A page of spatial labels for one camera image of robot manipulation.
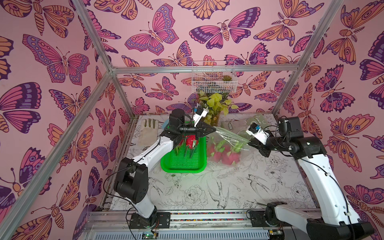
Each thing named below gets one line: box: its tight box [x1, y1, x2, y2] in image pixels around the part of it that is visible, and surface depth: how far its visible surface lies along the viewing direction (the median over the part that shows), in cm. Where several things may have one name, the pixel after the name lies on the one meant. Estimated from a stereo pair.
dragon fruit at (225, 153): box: [208, 140, 241, 165], surface depth 80 cm
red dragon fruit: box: [179, 135, 199, 149], surface depth 97 cm
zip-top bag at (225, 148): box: [206, 128, 251, 167], surface depth 79 cm
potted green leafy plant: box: [197, 93, 239, 127], surface depth 97 cm
